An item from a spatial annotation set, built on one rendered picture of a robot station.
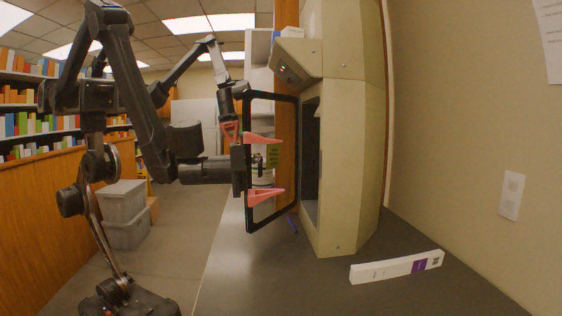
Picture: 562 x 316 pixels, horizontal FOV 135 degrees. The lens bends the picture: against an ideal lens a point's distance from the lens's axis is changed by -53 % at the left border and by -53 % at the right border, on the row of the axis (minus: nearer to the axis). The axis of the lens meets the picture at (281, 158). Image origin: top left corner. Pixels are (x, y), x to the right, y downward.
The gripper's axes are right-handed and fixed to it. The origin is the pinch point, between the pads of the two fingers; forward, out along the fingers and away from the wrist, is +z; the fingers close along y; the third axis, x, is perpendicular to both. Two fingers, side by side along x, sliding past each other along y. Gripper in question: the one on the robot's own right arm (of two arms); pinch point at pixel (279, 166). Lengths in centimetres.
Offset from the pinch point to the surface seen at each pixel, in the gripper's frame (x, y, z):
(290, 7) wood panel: 46, 56, 10
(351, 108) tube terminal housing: 9.5, 11.6, 18.8
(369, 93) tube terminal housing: 12.0, 15.8, 25.2
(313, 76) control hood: 9.6, 19.3, 9.5
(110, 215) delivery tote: 165, -73, -166
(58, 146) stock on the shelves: 166, 4, -237
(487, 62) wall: -6, 25, 55
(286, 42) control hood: 9.1, 27.7, 3.4
